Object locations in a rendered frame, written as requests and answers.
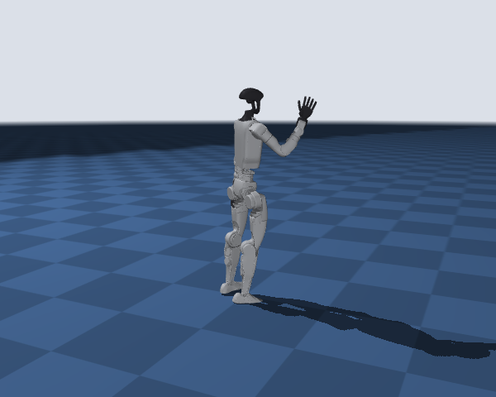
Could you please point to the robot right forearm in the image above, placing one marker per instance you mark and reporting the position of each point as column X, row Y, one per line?
column 292, row 141

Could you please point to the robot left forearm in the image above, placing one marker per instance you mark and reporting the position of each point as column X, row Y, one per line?
column 237, row 170

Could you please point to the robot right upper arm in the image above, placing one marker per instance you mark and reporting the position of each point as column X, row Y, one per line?
column 261, row 132

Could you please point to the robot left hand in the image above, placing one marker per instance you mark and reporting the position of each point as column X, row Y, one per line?
column 232, row 201

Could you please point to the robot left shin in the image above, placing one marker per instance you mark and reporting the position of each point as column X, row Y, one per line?
column 232, row 256

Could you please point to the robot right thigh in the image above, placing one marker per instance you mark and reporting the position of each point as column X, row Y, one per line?
column 258, row 218

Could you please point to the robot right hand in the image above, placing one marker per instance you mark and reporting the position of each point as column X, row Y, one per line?
column 305, row 112

